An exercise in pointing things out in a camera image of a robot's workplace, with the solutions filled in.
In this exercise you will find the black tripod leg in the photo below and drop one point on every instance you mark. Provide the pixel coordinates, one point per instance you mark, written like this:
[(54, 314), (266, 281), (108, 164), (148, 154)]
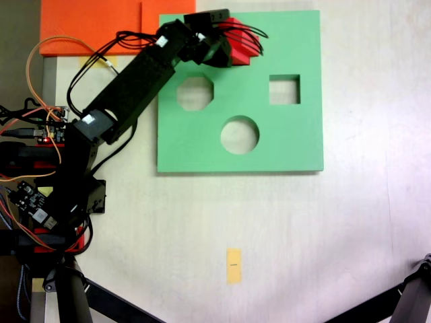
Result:
[(74, 296), (415, 296)]

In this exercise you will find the black clamp bar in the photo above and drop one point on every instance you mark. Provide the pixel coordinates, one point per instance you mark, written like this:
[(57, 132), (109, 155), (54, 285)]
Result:
[(30, 153)]

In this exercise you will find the yellow tape strip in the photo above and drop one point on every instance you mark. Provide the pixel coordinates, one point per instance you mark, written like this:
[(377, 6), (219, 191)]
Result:
[(37, 286), (84, 62)]

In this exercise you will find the red cross columnar block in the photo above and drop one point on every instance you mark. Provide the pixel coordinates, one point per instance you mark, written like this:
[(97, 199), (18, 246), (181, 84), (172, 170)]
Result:
[(242, 55)]

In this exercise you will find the green shape sorter board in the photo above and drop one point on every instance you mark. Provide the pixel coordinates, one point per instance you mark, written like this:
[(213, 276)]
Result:
[(296, 141)]

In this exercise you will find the grey metal table rail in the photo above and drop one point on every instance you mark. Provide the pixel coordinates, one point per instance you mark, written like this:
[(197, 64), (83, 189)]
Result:
[(48, 80)]

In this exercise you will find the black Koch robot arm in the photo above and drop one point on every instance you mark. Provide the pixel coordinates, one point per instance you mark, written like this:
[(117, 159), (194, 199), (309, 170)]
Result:
[(134, 84)]

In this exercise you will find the large orange flat block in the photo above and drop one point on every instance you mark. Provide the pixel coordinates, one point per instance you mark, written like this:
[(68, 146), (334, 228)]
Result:
[(84, 20)]

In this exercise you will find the circuit board with green terminal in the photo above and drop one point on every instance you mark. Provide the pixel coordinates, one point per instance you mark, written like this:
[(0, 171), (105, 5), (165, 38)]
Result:
[(55, 133)]

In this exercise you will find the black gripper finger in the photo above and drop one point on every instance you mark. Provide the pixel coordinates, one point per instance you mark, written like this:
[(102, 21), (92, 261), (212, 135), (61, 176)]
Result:
[(220, 54)]

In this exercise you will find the black circuit board with inductor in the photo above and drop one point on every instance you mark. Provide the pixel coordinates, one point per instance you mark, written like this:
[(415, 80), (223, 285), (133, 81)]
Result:
[(30, 198)]

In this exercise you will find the yellow tape marker with line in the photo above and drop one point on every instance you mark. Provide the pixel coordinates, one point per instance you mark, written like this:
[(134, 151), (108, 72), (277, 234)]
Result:
[(234, 266)]

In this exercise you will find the red printed base bracket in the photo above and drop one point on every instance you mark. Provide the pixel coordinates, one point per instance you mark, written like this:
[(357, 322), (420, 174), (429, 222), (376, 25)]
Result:
[(80, 239), (40, 165)]

